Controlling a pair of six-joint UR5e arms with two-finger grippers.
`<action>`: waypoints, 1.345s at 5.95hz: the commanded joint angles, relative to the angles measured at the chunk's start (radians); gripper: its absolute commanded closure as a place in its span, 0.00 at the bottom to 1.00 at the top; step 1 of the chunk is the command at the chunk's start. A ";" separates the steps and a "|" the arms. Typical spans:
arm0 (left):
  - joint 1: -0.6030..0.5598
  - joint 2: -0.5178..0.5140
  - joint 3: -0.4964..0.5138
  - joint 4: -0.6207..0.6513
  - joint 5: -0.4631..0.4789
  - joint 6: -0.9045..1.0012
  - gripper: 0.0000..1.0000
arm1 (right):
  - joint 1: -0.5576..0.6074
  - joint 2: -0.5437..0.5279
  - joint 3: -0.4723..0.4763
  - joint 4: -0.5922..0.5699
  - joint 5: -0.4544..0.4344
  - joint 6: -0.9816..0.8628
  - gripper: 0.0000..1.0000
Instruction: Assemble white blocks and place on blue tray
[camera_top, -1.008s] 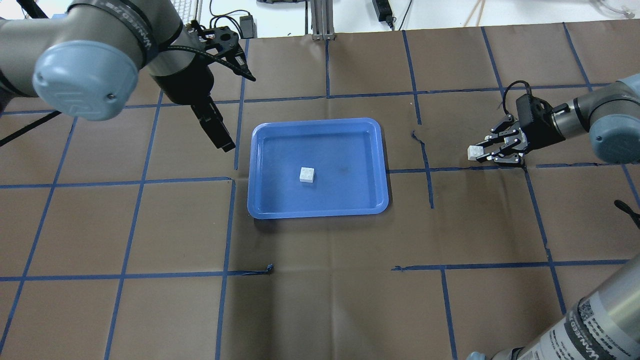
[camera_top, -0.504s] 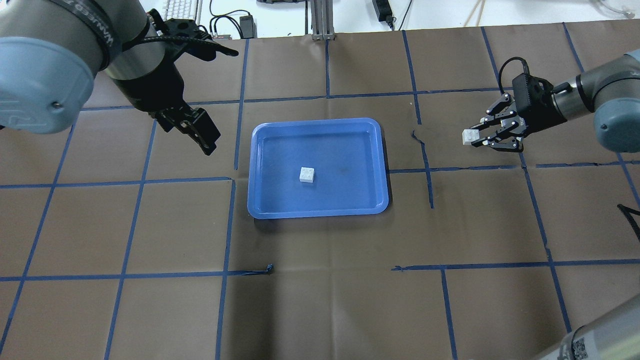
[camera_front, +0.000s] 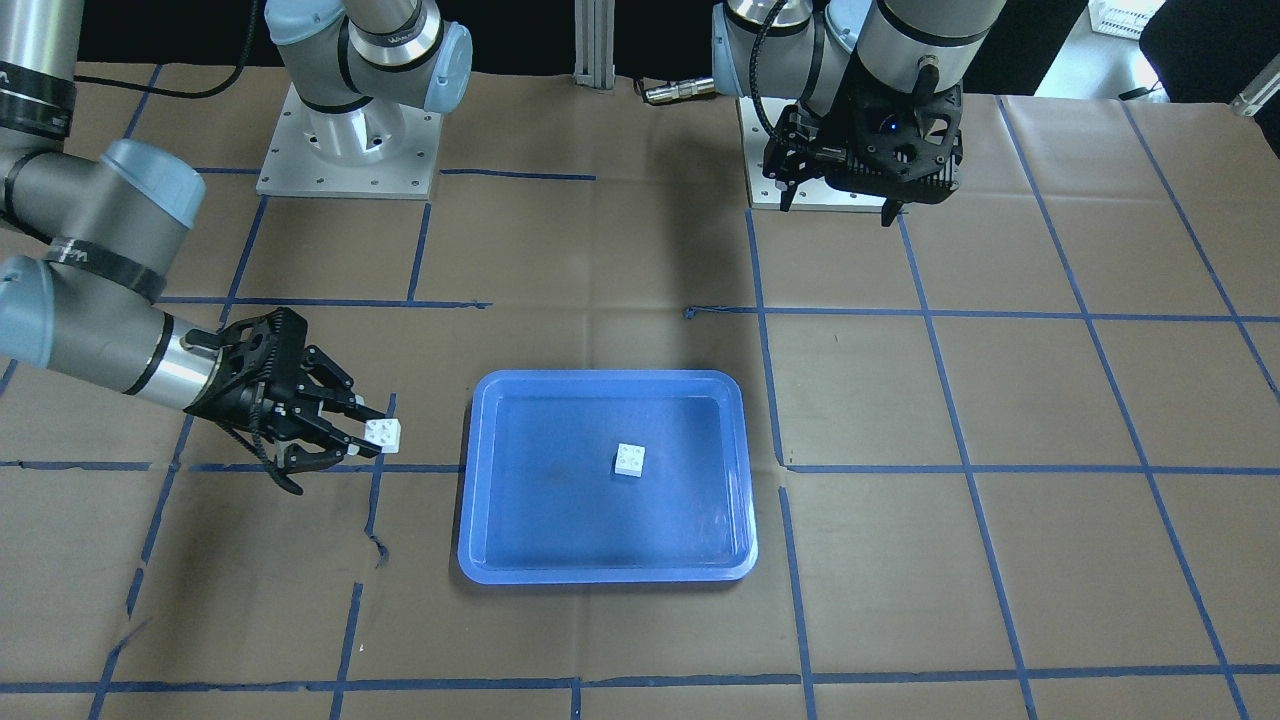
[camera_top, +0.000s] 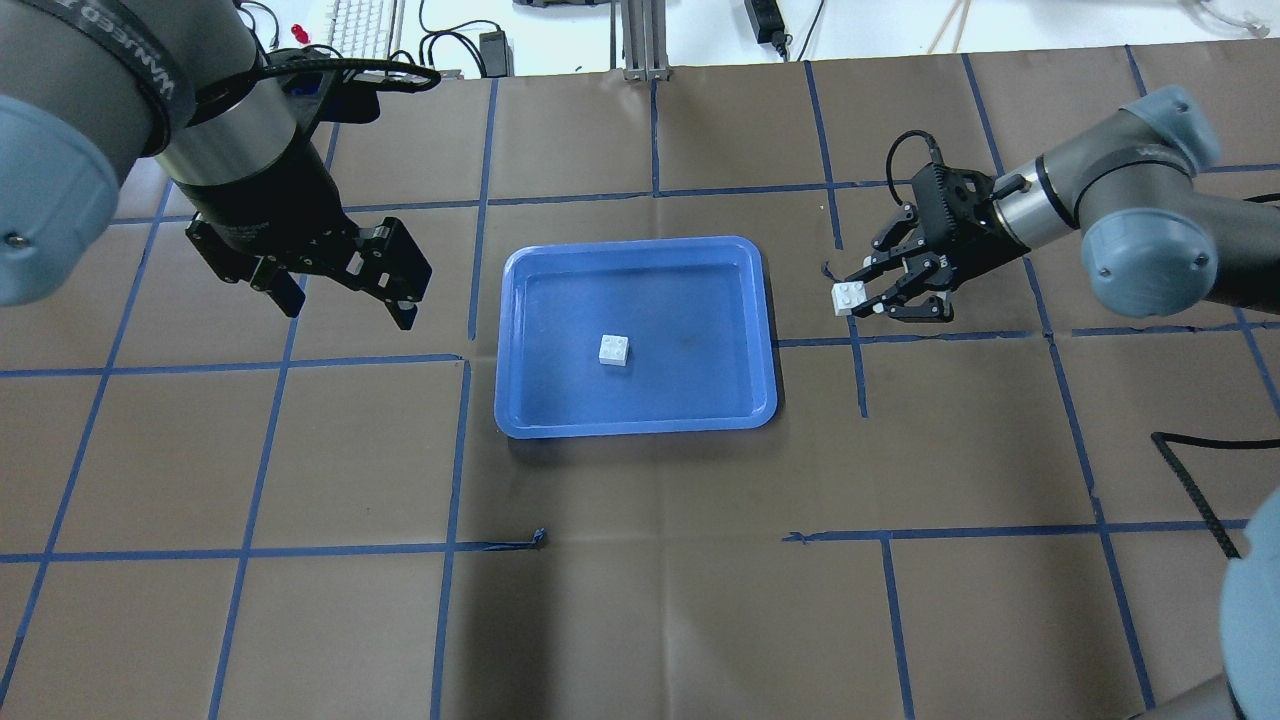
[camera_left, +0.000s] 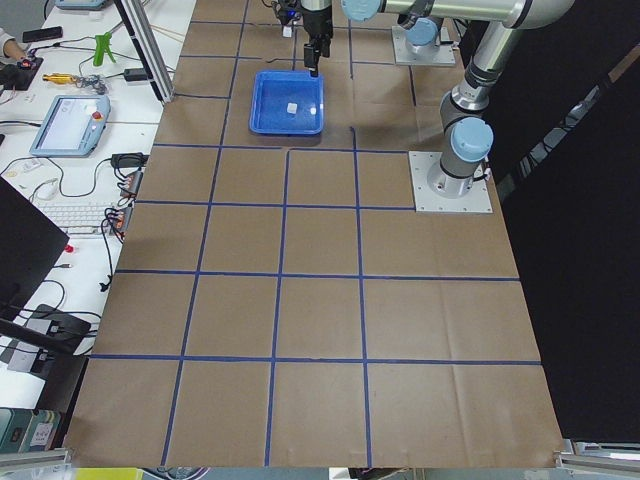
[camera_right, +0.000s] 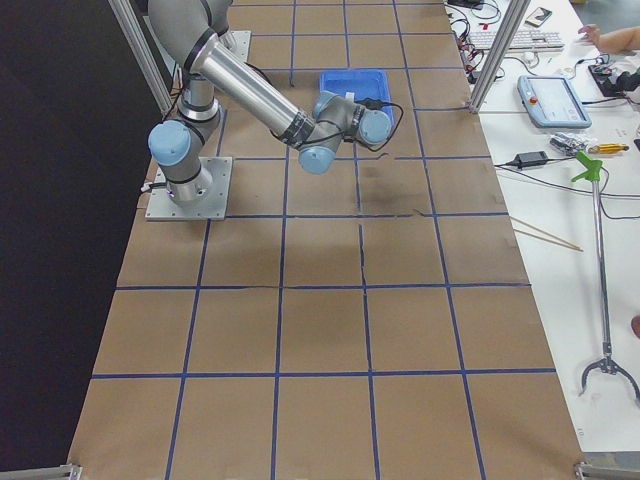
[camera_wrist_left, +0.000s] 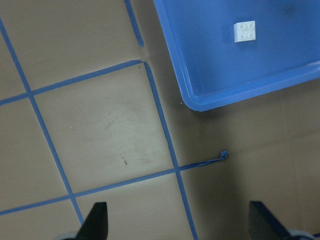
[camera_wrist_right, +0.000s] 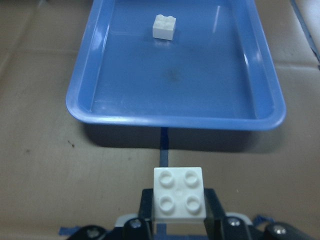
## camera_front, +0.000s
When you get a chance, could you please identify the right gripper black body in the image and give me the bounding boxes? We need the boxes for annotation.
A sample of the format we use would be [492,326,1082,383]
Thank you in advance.
[186,307,324,445]

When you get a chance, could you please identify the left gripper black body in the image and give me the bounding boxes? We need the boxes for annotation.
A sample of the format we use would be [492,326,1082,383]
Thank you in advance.
[768,85,964,205]

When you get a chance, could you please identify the white block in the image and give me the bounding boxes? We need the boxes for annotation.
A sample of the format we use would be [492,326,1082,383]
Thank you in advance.
[364,418,402,454]
[613,443,646,478]

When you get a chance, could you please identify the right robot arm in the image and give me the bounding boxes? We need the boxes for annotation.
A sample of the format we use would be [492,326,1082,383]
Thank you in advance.
[3,1,474,495]

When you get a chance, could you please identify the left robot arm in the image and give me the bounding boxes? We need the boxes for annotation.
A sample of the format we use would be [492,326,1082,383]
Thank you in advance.
[710,1,1005,227]

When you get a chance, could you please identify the blue plastic tray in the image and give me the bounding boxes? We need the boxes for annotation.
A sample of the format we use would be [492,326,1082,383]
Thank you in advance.
[457,369,759,585]

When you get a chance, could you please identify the metal connector plug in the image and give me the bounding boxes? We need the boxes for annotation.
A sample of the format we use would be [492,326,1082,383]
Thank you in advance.
[636,77,718,106]

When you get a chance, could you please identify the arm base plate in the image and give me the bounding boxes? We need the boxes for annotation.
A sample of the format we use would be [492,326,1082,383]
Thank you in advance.
[256,87,443,201]
[739,95,913,213]

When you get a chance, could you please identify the aluminium frame post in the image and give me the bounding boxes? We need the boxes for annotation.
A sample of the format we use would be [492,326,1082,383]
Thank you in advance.
[572,0,616,94]

